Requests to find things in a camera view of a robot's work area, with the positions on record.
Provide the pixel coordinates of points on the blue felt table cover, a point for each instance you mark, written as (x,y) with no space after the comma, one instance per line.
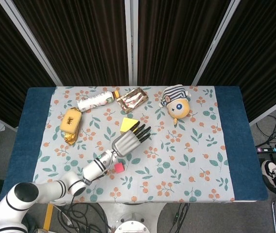
(31,121)

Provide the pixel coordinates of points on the yellow plush striped hat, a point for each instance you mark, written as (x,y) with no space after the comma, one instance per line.
(177,106)

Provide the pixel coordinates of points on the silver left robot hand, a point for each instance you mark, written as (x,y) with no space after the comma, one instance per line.
(125,143)

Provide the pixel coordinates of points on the brown white snack package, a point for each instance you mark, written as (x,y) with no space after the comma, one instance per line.
(133,100)

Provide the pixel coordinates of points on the yellow sponge with hole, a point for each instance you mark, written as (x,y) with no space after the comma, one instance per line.
(71,121)

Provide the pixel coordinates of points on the yellow strip on floor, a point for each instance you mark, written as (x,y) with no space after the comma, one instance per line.
(48,217)

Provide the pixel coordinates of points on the gold foil snack wrapper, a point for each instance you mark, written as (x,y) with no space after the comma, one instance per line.
(69,138)

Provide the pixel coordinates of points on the black power strip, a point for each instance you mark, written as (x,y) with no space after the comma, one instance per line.
(265,149)

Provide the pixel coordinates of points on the dark fabric bag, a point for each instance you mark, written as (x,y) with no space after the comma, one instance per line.
(29,224)

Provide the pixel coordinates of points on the small pink foam cube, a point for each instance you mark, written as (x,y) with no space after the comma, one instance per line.
(119,168)

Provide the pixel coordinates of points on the floral berry leaf tablecloth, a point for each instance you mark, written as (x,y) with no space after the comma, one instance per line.
(200,157)

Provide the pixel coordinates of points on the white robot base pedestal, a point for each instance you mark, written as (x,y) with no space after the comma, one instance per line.
(133,218)

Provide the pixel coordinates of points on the white plastic drink bottle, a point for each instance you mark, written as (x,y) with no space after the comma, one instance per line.
(94,101)

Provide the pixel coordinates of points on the white black sneaker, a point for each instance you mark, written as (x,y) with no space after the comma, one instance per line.
(268,167)

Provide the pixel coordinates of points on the large yellow foam cube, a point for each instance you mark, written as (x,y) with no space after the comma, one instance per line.
(128,124)

